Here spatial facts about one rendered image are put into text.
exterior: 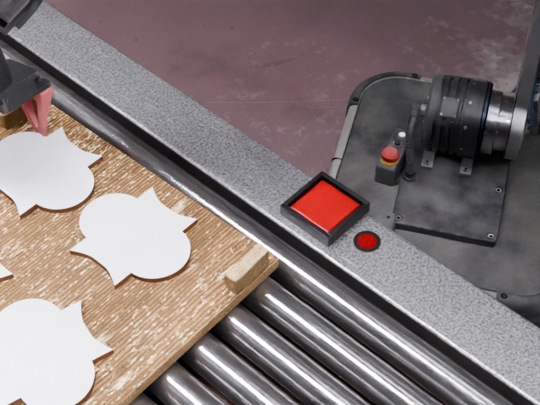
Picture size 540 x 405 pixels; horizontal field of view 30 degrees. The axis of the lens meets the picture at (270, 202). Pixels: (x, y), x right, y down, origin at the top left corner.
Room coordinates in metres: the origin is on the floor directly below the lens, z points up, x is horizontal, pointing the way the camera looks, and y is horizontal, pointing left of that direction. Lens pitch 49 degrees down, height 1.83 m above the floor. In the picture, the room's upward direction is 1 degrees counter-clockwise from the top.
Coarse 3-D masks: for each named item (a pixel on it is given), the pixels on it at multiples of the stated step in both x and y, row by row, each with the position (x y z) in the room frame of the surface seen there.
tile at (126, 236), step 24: (96, 216) 0.76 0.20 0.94; (120, 216) 0.76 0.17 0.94; (144, 216) 0.76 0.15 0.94; (168, 216) 0.76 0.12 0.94; (96, 240) 0.72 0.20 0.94; (120, 240) 0.72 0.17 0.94; (144, 240) 0.72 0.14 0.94; (168, 240) 0.72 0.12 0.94; (120, 264) 0.69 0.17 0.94; (144, 264) 0.69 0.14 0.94; (168, 264) 0.69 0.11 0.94
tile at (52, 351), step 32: (0, 320) 0.62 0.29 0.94; (32, 320) 0.61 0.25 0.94; (64, 320) 0.61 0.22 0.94; (0, 352) 0.58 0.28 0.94; (32, 352) 0.57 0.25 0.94; (64, 352) 0.57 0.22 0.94; (96, 352) 0.57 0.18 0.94; (0, 384) 0.54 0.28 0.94; (32, 384) 0.54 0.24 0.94; (64, 384) 0.54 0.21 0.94
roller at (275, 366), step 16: (240, 304) 0.66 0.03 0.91; (224, 320) 0.63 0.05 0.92; (240, 320) 0.63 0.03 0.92; (256, 320) 0.63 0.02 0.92; (224, 336) 0.62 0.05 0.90; (240, 336) 0.61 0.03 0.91; (256, 336) 0.61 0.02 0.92; (272, 336) 0.61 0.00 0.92; (240, 352) 0.60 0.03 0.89; (256, 352) 0.59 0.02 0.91; (272, 352) 0.59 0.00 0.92; (288, 352) 0.58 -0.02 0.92; (272, 368) 0.57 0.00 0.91; (288, 368) 0.57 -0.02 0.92; (304, 368) 0.56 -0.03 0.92; (320, 368) 0.57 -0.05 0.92; (288, 384) 0.55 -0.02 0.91; (304, 384) 0.55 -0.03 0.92; (320, 384) 0.55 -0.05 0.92; (336, 384) 0.55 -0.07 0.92; (304, 400) 0.54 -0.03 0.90; (320, 400) 0.53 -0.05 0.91; (336, 400) 0.53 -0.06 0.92; (352, 400) 0.53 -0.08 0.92
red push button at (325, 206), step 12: (312, 192) 0.80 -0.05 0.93; (324, 192) 0.80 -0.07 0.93; (336, 192) 0.80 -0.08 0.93; (300, 204) 0.78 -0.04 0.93; (312, 204) 0.78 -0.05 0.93; (324, 204) 0.78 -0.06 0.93; (336, 204) 0.78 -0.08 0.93; (348, 204) 0.78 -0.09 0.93; (312, 216) 0.77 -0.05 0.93; (324, 216) 0.76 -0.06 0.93; (336, 216) 0.76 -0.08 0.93; (324, 228) 0.75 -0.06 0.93
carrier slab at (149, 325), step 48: (96, 144) 0.88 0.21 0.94; (96, 192) 0.80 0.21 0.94; (144, 192) 0.80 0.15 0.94; (0, 240) 0.73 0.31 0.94; (48, 240) 0.73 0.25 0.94; (192, 240) 0.73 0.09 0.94; (240, 240) 0.73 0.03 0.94; (0, 288) 0.66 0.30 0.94; (48, 288) 0.66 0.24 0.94; (96, 288) 0.66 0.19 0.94; (144, 288) 0.66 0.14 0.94; (192, 288) 0.66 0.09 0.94; (96, 336) 0.60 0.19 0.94; (144, 336) 0.60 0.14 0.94; (192, 336) 0.60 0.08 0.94; (96, 384) 0.54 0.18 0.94; (144, 384) 0.54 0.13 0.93
